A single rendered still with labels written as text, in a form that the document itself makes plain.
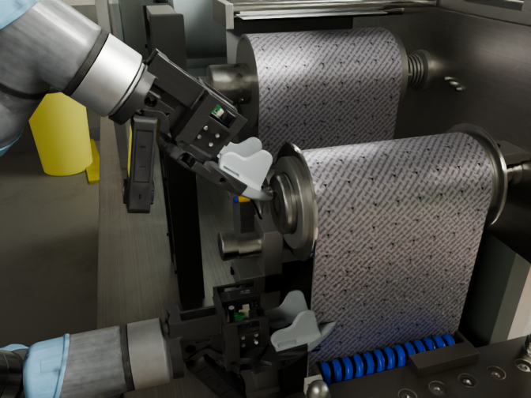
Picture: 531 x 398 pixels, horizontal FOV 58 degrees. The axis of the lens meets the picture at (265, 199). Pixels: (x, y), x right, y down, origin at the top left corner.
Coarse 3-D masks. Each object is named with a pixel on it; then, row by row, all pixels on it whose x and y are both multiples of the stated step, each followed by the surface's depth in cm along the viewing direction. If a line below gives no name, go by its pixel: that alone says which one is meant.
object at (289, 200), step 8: (272, 176) 60; (280, 176) 58; (288, 176) 58; (272, 184) 60; (280, 184) 57; (288, 184) 57; (280, 192) 57; (288, 192) 56; (272, 200) 61; (280, 200) 58; (288, 200) 56; (272, 208) 62; (280, 208) 59; (288, 208) 56; (296, 208) 56; (272, 216) 62; (280, 216) 60; (288, 216) 56; (296, 216) 56; (280, 224) 59; (288, 224) 57; (296, 224) 57; (280, 232) 60; (288, 232) 58
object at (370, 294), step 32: (352, 256) 58; (384, 256) 60; (416, 256) 61; (448, 256) 63; (320, 288) 59; (352, 288) 61; (384, 288) 62; (416, 288) 64; (448, 288) 66; (320, 320) 62; (352, 320) 64; (384, 320) 65; (416, 320) 67; (448, 320) 69; (320, 352) 65; (352, 352) 67
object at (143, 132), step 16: (144, 128) 50; (144, 144) 50; (128, 160) 54; (144, 160) 51; (128, 176) 53; (144, 176) 52; (128, 192) 52; (144, 192) 53; (128, 208) 53; (144, 208) 53
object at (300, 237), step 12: (288, 156) 59; (276, 168) 62; (288, 168) 57; (492, 168) 61; (300, 180) 55; (492, 180) 61; (300, 192) 54; (492, 192) 61; (300, 204) 55; (300, 216) 55; (300, 228) 56; (288, 240) 61; (300, 240) 56
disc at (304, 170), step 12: (288, 144) 58; (300, 156) 55; (300, 168) 55; (312, 180) 53; (312, 192) 53; (312, 204) 53; (312, 216) 53; (312, 228) 54; (312, 240) 55; (300, 252) 59; (312, 252) 56
